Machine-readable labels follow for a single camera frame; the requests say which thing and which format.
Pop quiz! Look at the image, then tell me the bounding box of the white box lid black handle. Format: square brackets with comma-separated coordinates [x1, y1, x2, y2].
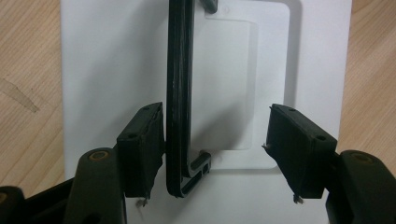
[60, 0, 354, 224]

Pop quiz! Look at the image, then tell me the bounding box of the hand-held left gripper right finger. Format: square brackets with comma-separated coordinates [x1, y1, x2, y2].
[262, 103, 339, 205]

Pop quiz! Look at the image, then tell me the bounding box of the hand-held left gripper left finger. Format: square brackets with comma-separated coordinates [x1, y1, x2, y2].
[116, 102, 166, 201]

